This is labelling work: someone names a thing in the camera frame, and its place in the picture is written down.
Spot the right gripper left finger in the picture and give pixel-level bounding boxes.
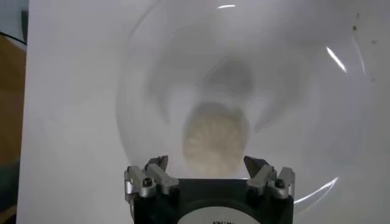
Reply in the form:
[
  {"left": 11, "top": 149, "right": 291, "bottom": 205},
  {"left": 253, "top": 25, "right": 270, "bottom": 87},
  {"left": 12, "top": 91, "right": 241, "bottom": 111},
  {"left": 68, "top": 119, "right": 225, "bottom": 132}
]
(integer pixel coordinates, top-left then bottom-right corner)
[{"left": 124, "top": 155, "right": 180, "bottom": 203}]

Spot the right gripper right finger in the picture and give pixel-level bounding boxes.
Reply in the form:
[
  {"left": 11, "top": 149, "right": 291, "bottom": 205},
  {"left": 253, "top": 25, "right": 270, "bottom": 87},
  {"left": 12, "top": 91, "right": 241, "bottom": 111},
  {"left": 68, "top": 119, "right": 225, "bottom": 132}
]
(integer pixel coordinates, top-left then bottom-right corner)
[{"left": 243, "top": 155, "right": 296, "bottom": 200}]

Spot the white round plate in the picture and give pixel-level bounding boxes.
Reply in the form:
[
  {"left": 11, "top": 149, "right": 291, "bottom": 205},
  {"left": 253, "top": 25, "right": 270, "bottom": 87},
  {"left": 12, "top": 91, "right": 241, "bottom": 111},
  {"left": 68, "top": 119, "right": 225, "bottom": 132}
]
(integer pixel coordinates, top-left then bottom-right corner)
[{"left": 115, "top": 0, "right": 374, "bottom": 214}]

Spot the white steamed baozi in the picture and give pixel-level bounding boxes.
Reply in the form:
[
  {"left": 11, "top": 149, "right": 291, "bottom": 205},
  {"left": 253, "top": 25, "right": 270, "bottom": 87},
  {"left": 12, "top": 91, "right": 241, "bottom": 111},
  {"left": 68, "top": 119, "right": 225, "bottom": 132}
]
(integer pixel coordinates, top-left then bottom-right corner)
[{"left": 182, "top": 105, "right": 248, "bottom": 179}]

